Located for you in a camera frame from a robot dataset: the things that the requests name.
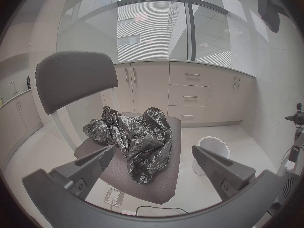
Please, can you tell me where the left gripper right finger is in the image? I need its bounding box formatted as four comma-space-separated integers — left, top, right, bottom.
192, 145, 256, 200

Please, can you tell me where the beige cabinet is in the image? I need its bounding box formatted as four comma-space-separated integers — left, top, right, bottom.
102, 60, 257, 128

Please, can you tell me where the grey padded chair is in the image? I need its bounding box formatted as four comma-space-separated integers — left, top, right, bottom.
35, 51, 182, 205

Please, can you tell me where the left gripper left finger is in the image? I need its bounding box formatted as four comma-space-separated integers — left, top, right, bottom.
49, 144, 117, 200

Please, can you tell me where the black cable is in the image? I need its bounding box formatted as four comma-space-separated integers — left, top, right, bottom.
136, 206, 188, 217

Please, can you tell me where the window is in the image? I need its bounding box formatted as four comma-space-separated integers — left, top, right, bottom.
56, 0, 271, 78

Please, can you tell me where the black plastic bag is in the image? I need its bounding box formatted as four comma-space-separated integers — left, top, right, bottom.
83, 106, 172, 185

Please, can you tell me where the white trash bin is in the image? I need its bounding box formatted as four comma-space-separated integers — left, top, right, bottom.
192, 143, 230, 176

